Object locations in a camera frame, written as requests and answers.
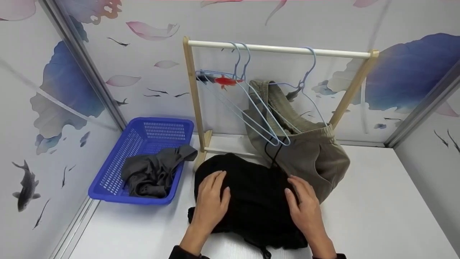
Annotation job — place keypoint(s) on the person's right hand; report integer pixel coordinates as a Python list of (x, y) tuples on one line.
[(307, 214)]

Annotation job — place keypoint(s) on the person's left hand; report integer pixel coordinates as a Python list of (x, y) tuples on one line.
[(208, 207)]

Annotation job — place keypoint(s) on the person's left index finger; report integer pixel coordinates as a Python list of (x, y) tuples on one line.
[(220, 181)]

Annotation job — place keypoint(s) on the person's right index finger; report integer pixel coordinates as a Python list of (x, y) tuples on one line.
[(296, 185)]

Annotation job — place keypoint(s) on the person's left little finger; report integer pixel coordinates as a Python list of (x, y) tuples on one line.
[(198, 192)]

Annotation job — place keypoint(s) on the person's right thumb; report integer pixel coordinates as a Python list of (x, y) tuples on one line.
[(290, 201)]

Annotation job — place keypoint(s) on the person's right ring finger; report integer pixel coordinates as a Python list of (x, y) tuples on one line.
[(310, 190)]

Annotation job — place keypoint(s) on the person's left ring finger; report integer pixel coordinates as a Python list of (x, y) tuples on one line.
[(205, 187)]

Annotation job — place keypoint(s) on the person's left thumb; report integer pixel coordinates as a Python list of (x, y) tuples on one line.
[(226, 199)]

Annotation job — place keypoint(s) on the person's left middle finger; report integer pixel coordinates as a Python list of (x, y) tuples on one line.
[(212, 183)]

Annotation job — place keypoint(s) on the person's right little finger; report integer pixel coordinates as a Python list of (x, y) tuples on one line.
[(316, 199)]

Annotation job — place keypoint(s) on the person's right middle finger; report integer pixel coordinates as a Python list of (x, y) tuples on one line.
[(303, 185)]

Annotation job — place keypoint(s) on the black garment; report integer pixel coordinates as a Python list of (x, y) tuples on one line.
[(257, 201)]

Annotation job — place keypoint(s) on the person's left forearm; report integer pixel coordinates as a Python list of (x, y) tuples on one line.
[(190, 244)]

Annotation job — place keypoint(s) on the person's right forearm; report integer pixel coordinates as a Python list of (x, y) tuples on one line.
[(325, 248)]

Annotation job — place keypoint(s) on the khaki trousers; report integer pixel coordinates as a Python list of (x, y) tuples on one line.
[(312, 158)]

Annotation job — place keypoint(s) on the dark grey garment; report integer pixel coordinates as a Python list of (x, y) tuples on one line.
[(152, 172)]

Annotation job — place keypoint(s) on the blue plastic basket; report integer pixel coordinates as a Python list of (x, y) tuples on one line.
[(143, 136)]

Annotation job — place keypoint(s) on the wooden clothes rack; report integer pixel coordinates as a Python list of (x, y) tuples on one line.
[(196, 93)]

